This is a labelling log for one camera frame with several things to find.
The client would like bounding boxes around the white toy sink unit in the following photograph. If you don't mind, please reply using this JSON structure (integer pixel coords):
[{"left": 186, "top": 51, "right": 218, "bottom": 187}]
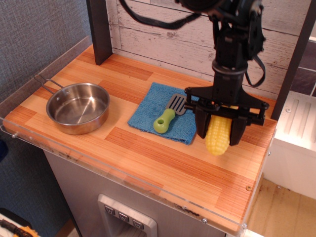
[{"left": 262, "top": 36, "right": 316, "bottom": 200}]

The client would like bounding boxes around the silver dispenser panel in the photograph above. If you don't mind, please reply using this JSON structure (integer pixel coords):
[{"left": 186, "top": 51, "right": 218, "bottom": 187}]
[{"left": 98, "top": 194, "right": 158, "bottom": 237}]

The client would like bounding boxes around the dark right frame post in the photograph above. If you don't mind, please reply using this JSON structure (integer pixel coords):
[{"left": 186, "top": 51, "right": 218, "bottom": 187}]
[{"left": 271, "top": 0, "right": 316, "bottom": 120}]

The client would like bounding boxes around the blue terry cloth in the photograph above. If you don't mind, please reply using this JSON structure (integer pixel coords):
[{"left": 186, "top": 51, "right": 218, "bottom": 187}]
[{"left": 128, "top": 82, "right": 196, "bottom": 145}]

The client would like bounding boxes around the dark left frame post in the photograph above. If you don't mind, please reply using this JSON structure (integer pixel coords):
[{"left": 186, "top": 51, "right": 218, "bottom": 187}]
[{"left": 86, "top": 0, "right": 113, "bottom": 65}]

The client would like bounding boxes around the dark frame post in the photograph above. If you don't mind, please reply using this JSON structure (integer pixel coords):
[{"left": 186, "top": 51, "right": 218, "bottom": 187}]
[
  {"left": 86, "top": 0, "right": 113, "bottom": 65},
  {"left": 271, "top": 0, "right": 316, "bottom": 120}
]

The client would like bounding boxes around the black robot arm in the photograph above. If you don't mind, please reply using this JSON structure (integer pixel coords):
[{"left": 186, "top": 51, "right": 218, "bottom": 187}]
[{"left": 180, "top": 0, "right": 269, "bottom": 146}]

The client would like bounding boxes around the yellow plastic corn cob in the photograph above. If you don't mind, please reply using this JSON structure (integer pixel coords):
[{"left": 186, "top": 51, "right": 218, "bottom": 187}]
[{"left": 205, "top": 115, "right": 233, "bottom": 156}]

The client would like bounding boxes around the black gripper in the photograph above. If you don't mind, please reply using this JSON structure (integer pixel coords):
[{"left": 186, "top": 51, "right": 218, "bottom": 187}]
[{"left": 185, "top": 68, "right": 269, "bottom": 146}]

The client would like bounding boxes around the grey spatula green handle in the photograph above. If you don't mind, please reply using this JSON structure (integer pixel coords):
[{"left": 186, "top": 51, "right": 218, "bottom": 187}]
[{"left": 153, "top": 93, "right": 187, "bottom": 134}]

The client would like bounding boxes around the small steel saucepan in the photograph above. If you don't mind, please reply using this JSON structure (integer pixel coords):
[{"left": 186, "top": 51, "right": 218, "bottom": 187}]
[{"left": 34, "top": 74, "right": 110, "bottom": 135}]

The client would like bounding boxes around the orange object bottom left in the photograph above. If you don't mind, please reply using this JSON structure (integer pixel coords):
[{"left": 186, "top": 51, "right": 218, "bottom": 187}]
[{"left": 20, "top": 226, "right": 39, "bottom": 237}]

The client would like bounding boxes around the clear acrylic edge guard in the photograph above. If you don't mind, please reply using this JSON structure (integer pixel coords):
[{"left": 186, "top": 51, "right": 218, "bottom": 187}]
[{"left": 3, "top": 114, "right": 276, "bottom": 237}]

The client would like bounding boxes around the grey toy fridge cabinet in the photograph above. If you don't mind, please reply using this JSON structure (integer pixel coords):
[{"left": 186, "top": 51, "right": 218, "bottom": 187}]
[{"left": 45, "top": 152, "right": 226, "bottom": 237}]

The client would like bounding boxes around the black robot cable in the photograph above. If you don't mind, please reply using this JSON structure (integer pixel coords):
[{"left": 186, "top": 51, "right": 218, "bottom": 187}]
[{"left": 118, "top": 0, "right": 267, "bottom": 87}]

